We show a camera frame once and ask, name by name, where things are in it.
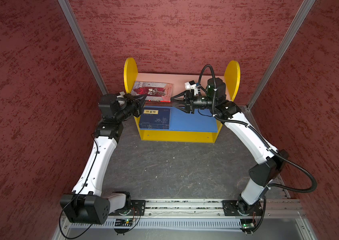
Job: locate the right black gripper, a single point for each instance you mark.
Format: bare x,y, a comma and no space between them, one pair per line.
189,101

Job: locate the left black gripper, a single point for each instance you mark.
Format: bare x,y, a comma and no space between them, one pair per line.
138,103

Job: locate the red pink picture book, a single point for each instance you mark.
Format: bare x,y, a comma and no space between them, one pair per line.
156,92

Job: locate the blue book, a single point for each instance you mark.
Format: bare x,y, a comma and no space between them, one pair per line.
155,118

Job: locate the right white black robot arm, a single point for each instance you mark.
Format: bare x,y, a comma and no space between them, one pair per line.
216,87

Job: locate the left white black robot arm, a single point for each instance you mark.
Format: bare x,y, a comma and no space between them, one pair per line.
85,205

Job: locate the yellow pink blue bookshelf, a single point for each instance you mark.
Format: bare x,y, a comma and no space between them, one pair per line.
193,128

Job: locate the left controller board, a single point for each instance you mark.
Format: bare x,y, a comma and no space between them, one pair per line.
124,223

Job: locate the controller board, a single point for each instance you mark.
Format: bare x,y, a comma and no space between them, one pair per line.
124,223
247,225

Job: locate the right controller board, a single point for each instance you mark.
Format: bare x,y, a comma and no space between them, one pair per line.
247,225

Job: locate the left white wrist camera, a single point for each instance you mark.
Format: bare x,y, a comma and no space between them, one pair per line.
122,94

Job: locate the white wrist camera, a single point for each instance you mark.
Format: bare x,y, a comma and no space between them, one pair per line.
122,94
192,85

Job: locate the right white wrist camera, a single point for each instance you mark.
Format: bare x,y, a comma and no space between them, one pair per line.
192,85

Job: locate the right corner aluminium post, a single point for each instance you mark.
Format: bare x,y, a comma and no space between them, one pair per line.
294,27

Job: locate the corner aluminium post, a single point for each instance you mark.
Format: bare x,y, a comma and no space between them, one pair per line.
294,27
72,21

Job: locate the left corner aluminium post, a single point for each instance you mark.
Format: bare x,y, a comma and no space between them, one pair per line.
72,21

